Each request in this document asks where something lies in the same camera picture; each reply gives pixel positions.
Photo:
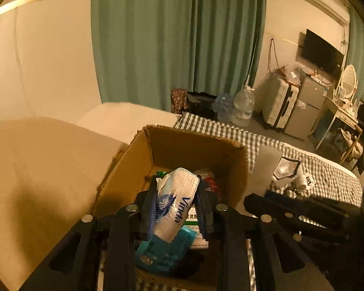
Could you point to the grey mini fridge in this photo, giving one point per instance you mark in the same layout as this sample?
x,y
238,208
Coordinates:
x,y
309,102

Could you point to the white tissue pack Vinda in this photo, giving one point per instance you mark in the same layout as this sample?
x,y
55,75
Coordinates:
x,y
175,194

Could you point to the black wall television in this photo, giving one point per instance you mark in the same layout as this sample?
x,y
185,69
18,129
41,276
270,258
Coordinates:
x,y
322,54

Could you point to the green curtain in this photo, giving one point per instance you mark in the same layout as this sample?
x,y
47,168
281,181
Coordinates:
x,y
355,54
143,49

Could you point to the white suitcase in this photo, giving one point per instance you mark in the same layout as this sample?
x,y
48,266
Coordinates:
x,y
279,102

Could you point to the white oval vanity mirror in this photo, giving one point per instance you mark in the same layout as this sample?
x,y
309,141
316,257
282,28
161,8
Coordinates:
x,y
348,82

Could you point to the white air conditioner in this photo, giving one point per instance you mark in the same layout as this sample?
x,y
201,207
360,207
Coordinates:
x,y
335,10

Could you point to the white dressing table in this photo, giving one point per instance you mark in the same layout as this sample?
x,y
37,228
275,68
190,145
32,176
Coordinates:
x,y
339,129

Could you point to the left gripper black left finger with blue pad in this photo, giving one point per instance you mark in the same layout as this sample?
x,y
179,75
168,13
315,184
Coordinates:
x,y
93,244

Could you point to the green plastic wrapper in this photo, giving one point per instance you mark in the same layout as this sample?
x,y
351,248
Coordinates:
x,y
161,174

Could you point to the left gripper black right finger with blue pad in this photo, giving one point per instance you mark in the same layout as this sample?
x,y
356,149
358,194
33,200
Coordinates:
x,y
264,248

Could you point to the white medicine box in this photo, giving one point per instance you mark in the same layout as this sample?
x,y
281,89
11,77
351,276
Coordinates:
x,y
193,224

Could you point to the large water jug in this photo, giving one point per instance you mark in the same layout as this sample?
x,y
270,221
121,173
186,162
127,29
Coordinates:
x,y
243,107

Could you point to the brown cardboard box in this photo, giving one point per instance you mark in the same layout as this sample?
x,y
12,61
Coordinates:
x,y
157,148

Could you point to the silver foil pouch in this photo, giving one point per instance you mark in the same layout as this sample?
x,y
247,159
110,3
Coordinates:
x,y
285,172

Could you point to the clear plastic sheet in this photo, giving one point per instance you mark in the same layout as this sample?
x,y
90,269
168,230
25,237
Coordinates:
x,y
265,164

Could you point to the teal wipes packet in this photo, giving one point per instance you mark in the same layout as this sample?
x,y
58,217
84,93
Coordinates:
x,y
158,256

